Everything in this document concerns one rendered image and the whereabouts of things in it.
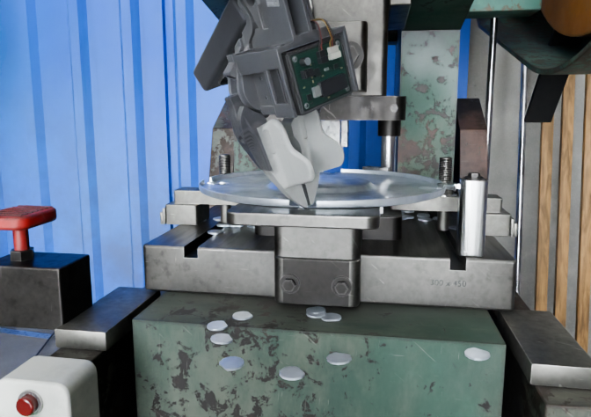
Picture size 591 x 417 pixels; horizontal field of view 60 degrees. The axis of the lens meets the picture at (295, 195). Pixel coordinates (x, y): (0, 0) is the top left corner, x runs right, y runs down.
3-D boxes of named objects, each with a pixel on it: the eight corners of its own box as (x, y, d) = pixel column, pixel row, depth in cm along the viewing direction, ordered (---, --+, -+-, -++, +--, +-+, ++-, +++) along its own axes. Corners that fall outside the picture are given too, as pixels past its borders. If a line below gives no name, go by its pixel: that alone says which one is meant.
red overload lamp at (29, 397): (37, 421, 46) (34, 396, 45) (12, 419, 46) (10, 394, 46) (44, 414, 47) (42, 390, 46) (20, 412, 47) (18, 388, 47)
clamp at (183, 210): (270, 228, 74) (269, 157, 72) (160, 223, 77) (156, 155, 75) (278, 219, 80) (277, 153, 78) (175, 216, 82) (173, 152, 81)
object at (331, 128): (346, 147, 71) (347, 120, 70) (312, 147, 72) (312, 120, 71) (348, 146, 74) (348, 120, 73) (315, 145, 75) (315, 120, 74)
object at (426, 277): (514, 311, 58) (518, 260, 57) (143, 290, 65) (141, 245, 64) (470, 245, 88) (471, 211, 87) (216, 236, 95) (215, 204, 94)
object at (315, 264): (375, 359, 46) (380, 211, 44) (226, 347, 48) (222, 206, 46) (377, 274, 70) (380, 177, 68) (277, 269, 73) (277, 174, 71)
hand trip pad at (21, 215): (27, 287, 55) (21, 216, 54) (-23, 283, 56) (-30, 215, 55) (66, 267, 62) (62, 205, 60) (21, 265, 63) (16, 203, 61)
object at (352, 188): (463, 213, 46) (463, 204, 45) (156, 204, 50) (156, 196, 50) (432, 175, 74) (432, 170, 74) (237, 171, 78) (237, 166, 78)
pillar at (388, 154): (394, 201, 79) (397, 109, 76) (380, 201, 79) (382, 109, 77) (394, 199, 81) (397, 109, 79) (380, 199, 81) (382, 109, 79)
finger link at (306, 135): (341, 213, 45) (316, 111, 41) (299, 203, 49) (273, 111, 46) (365, 198, 46) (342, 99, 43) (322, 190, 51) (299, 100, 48)
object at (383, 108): (404, 140, 65) (406, 96, 64) (251, 139, 68) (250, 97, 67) (400, 135, 80) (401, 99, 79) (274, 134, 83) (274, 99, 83)
